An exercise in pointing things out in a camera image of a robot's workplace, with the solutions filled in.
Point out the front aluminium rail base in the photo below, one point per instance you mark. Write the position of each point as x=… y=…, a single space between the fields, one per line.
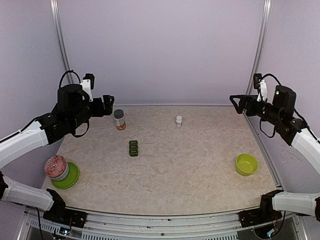
x=112 y=226

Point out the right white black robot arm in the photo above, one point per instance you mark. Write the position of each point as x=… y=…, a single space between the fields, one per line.
x=296 y=132

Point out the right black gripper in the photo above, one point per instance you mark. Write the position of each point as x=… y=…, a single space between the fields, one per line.
x=252 y=99

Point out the green plate left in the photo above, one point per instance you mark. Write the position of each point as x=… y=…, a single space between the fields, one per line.
x=70 y=179

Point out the orange pill bottle grey cap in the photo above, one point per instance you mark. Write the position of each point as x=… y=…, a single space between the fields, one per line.
x=119 y=118

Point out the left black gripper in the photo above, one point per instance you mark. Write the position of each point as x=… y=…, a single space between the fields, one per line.
x=108 y=109

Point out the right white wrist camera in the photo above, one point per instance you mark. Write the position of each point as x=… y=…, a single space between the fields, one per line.
x=259 y=83

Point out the left aluminium frame post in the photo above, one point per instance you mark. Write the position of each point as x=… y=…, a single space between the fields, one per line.
x=59 y=33

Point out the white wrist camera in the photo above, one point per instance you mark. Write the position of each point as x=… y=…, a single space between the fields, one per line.
x=87 y=84
x=259 y=83

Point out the green bowl right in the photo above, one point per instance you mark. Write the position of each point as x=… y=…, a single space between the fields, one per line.
x=246 y=164

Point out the red patterned round tin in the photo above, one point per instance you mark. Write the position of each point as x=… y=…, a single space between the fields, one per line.
x=56 y=168

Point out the green weekly pill organizer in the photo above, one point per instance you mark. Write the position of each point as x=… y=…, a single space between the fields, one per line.
x=133 y=148

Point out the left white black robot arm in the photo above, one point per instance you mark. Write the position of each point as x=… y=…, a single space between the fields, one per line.
x=21 y=142

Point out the right aluminium frame post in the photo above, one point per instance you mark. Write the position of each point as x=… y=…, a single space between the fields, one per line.
x=260 y=44

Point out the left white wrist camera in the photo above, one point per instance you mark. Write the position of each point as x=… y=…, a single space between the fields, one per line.
x=87 y=84

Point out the aluminium frame post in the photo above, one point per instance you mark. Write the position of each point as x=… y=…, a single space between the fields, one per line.
x=260 y=44
x=59 y=33

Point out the small white pill bottle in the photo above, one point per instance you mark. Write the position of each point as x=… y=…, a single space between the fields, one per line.
x=179 y=121

